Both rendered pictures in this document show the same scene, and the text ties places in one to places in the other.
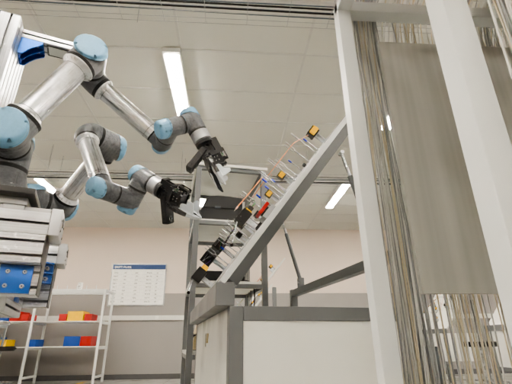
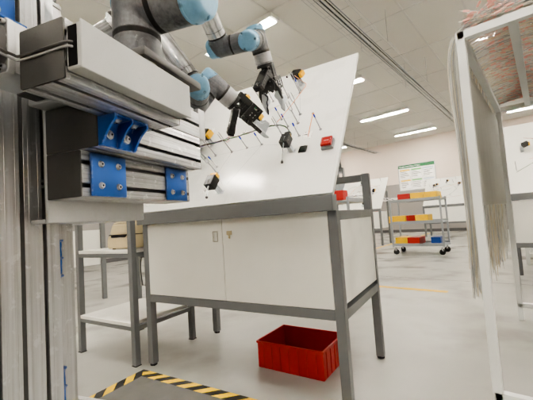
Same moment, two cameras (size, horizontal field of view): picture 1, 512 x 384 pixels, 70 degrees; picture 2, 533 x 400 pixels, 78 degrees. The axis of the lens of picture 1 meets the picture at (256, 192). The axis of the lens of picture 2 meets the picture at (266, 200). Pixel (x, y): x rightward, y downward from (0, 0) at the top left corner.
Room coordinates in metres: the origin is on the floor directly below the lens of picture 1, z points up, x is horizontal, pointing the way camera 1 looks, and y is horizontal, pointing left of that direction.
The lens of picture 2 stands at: (0.35, 1.21, 0.78)
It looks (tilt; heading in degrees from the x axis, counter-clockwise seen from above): 3 degrees up; 314
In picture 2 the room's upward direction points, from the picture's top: 4 degrees counter-clockwise
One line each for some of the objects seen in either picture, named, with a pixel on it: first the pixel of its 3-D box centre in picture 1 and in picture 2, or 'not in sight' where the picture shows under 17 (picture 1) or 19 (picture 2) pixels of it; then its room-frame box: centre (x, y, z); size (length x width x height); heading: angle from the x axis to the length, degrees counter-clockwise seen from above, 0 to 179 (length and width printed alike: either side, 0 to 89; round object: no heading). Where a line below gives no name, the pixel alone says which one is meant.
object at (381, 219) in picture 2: not in sight; (362, 211); (4.46, -6.50, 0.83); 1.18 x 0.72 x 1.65; 4
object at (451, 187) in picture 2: not in sight; (448, 205); (3.13, -8.90, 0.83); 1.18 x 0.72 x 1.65; 4
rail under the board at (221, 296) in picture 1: (204, 310); (219, 212); (1.64, 0.22, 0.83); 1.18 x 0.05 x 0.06; 13
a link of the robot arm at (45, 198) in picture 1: (31, 199); not in sight; (1.59, 1.04, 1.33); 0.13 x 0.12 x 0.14; 146
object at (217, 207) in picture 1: (219, 212); not in sight; (2.48, 0.26, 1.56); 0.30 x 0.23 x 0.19; 105
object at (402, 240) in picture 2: not in sight; (415, 223); (2.61, -4.92, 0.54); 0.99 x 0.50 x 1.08; 6
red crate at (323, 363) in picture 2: not in sight; (301, 349); (1.53, -0.19, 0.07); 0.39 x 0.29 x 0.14; 11
